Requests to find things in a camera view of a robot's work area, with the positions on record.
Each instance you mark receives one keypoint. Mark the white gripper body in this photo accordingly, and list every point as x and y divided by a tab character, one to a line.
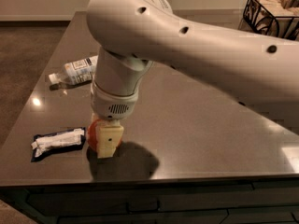
112	105

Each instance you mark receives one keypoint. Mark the red apple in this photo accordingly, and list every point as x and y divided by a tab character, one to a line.
92	136

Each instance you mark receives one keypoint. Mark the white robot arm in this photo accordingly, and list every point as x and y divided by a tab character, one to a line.
262	72

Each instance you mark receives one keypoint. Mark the clear plastic water bottle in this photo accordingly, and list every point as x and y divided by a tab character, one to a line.
76	72

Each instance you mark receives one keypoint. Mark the dark cabinet drawers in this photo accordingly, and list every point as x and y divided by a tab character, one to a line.
219	202

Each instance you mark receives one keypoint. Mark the black wire napkin basket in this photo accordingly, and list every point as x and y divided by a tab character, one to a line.
278	18

